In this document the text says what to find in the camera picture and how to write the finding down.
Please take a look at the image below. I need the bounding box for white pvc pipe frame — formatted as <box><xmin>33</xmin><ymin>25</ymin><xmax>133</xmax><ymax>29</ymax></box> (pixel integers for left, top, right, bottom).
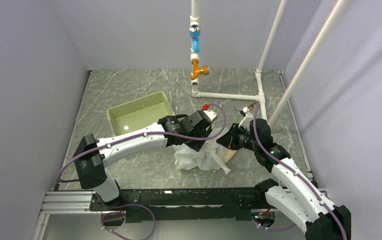
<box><xmin>190</xmin><ymin>0</ymin><xmax>349</xmax><ymax>126</ymax></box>

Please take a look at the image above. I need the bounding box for white plastic bag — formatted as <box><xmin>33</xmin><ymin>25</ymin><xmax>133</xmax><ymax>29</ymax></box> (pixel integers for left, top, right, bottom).
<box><xmin>173</xmin><ymin>129</ymin><xmax>236</xmax><ymax>174</ymax></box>

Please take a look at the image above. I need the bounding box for orange pipe valve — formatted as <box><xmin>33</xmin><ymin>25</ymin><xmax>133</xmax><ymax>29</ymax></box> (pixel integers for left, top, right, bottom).
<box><xmin>191</xmin><ymin>58</ymin><xmax>210</xmax><ymax>81</ymax></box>

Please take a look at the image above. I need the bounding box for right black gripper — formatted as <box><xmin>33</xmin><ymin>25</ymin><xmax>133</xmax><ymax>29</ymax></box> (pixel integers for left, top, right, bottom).
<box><xmin>216</xmin><ymin>123</ymin><xmax>259</xmax><ymax>152</ymax></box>

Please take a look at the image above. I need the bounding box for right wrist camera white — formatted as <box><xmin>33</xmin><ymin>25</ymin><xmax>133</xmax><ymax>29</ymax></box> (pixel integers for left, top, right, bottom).
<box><xmin>239</xmin><ymin>107</ymin><xmax>254</xmax><ymax>129</ymax></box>

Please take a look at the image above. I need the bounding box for pale green plastic basket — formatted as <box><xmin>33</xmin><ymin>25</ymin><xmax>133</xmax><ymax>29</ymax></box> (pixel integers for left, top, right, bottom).
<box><xmin>106</xmin><ymin>91</ymin><xmax>175</xmax><ymax>136</ymax></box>

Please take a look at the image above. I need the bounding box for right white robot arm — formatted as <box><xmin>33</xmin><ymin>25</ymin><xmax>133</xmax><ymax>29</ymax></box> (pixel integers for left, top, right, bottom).
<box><xmin>216</xmin><ymin>118</ymin><xmax>351</xmax><ymax>240</ymax></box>

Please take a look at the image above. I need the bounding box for aluminium frame rail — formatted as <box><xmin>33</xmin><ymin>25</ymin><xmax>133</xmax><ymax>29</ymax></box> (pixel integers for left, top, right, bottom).
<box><xmin>40</xmin><ymin>190</ymin><xmax>93</xmax><ymax>215</ymax></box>

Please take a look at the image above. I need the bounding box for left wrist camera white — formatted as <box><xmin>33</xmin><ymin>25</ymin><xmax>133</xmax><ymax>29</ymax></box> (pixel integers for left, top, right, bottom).
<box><xmin>202</xmin><ymin>104</ymin><xmax>218</xmax><ymax>123</ymax></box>

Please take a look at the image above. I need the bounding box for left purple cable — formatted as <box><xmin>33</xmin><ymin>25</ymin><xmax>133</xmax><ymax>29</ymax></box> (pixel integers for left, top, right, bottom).
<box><xmin>57</xmin><ymin>103</ymin><xmax>227</xmax><ymax>184</ymax></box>

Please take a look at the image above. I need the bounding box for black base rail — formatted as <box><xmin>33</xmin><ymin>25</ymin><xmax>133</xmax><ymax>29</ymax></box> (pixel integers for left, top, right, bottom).
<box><xmin>89</xmin><ymin>187</ymin><xmax>269</xmax><ymax>223</ymax></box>

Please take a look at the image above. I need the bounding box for blue pipe valve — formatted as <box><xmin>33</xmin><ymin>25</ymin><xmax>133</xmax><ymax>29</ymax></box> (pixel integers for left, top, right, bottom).
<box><xmin>189</xmin><ymin>22</ymin><xmax>201</xmax><ymax>54</ymax></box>

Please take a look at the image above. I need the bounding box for silver orange wrench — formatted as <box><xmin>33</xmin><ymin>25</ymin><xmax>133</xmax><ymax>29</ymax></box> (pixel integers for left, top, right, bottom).
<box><xmin>235</xmin><ymin>102</ymin><xmax>256</xmax><ymax>117</ymax></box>

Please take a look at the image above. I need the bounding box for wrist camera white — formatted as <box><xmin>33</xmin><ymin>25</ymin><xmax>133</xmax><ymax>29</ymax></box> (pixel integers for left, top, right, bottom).
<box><xmin>239</xmin><ymin>107</ymin><xmax>254</xmax><ymax>129</ymax></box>
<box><xmin>202</xmin><ymin>104</ymin><xmax>218</xmax><ymax>123</ymax></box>

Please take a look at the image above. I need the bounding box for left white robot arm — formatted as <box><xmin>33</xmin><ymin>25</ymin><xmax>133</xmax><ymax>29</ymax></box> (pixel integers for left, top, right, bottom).
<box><xmin>73</xmin><ymin>110</ymin><xmax>217</xmax><ymax>210</ymax></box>

